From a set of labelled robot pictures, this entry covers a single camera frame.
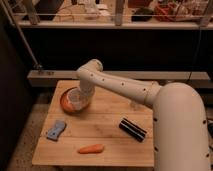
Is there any grey metal rail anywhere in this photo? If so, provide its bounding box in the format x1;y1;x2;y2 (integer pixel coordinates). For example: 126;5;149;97
27;70;213;89

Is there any orange ceramic bowl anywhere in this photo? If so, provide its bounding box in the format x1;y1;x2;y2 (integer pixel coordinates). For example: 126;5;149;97
59;86;92;115

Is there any blue sponge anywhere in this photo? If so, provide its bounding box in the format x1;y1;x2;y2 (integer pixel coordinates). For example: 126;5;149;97
46;120;66;141

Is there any small white bottle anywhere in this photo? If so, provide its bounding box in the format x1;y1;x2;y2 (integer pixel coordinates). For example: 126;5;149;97
130;101;140;110

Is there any wooden table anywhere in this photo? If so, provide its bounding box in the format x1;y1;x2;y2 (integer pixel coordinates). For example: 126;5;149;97
32;80;154;167

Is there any grey metal pole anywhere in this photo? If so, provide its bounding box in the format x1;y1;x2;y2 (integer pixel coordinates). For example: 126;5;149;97
2;0;43;74

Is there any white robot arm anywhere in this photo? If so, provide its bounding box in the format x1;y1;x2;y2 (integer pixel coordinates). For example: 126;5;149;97
77;59;211;171

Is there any black rectangular box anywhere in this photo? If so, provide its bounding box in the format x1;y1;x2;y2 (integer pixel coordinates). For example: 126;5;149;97
119;118;147;142

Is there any orange carrot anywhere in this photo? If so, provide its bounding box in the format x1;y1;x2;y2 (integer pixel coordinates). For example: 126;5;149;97
78;144;104;154

